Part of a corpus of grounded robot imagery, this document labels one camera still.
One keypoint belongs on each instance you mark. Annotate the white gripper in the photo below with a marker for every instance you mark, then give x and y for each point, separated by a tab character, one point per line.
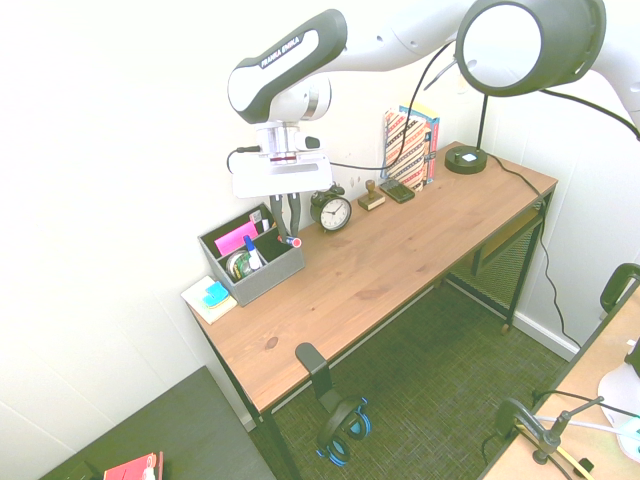
282	175

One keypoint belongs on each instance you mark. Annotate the red cap whiteboard marker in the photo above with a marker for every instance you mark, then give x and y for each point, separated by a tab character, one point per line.
296	242

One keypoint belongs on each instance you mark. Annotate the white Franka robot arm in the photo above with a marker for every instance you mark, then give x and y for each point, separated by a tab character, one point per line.
400	35

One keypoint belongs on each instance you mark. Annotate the white marker with blue cap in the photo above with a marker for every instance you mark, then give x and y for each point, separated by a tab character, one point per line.
254	254

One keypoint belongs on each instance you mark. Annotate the small white printed card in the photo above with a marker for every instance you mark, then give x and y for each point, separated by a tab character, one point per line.
258	220

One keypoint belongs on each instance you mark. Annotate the black twin-bell alarm clock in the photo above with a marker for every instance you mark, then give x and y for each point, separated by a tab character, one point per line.
332	211

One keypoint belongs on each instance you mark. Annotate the pink sticky note pad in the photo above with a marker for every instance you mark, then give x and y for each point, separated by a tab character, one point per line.
234	240

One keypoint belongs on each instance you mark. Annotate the grey fabric desk organizer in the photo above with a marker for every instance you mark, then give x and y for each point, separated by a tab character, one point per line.
270	275

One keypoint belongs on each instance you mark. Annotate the green tape roll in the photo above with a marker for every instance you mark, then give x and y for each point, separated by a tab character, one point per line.
239	266

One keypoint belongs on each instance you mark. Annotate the wooden rubber stamp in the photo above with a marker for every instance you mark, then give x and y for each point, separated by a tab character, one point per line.
371	199

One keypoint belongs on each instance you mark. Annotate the blue shaped sticky notes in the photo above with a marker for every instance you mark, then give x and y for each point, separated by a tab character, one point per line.
216	291

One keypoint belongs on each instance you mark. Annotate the white notepad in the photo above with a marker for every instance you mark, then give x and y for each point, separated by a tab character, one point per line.
200	299

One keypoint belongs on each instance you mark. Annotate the striped patterned book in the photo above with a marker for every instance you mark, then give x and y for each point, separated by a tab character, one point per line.
405	147

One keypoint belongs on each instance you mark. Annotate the black headphone hook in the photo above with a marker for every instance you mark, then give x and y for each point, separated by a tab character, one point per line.
320	375

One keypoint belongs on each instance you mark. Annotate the black lamp base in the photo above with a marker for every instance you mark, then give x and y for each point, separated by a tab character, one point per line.
467	161

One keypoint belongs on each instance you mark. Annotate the black and blue headphones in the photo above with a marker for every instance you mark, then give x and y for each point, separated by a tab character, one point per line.
345	430

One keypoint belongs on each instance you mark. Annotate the black low table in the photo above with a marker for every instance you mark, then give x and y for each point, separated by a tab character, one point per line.
175	430

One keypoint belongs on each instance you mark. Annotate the red book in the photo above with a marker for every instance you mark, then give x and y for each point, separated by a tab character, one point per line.
132	468

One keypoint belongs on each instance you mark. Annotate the black table clamp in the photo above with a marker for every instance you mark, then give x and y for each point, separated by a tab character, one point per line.
517	417

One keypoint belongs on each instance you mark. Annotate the light wooden table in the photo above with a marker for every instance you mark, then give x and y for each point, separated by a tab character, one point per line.
600	360

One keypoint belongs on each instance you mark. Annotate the white rounded stand base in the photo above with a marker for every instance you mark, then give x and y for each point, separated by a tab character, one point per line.
620	392

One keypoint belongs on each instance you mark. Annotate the wooden desk with black frame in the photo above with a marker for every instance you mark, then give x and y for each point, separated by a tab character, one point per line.
360	280

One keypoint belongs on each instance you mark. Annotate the grey camera stand pole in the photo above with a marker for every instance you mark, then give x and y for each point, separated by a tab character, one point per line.
555	435

